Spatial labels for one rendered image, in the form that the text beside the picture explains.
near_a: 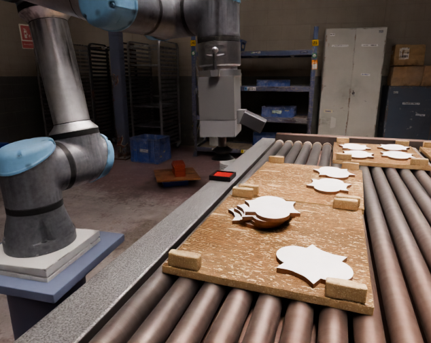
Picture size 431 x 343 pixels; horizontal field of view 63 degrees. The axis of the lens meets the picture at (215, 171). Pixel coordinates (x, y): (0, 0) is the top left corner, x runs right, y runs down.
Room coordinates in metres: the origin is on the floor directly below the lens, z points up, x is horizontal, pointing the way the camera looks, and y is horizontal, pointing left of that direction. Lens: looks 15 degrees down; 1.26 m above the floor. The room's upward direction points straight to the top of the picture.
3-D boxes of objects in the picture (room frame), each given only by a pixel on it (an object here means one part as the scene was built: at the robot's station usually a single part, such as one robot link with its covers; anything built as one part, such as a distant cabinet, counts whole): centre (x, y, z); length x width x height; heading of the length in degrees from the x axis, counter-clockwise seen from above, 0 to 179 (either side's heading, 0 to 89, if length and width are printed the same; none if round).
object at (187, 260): (0.55, 0.05, 0.95); 0.06 x 0.02 x 0.03; 70
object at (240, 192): (0.92, -0.08, 0.95); 0.06 x 0.02 x 0.03; 70
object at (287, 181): (1.08, -0.29, 0.93); 0.41 x 0.35 x 0.02; 159
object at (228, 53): (0.65, -0.01, 1.29); 0.08 x 0.08 x 0.05
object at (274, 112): (5.51, -1.00, 0.72); 0.50 x 0.38 x 0.16; 68
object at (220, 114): (0.64, -0.03, 1.22); 0.12 x 0.09 x 0.16; 79
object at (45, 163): (0.74, 0.40, 1.06); 0.13 x 0.12 x 0.14; 150
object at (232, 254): (0.69, -0.14, 0.93); 0.41 x 0.35 x 0.02; 160
